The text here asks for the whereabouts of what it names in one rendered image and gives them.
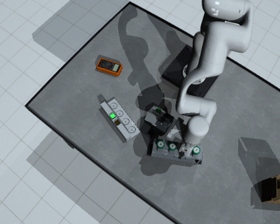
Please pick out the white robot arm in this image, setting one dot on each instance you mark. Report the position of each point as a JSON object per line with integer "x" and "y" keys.
{"x": 227, "y": 26}

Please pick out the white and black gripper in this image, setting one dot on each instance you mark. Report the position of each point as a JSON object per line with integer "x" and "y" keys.
{"x": 184, "y": 151}

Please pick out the light grey key housing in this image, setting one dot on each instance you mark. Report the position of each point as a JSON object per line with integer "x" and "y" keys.
{"x": 158, "y": 120}

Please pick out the orange pocket multimeter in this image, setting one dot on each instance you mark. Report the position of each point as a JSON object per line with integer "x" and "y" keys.
{"x": 109, "y": 67}

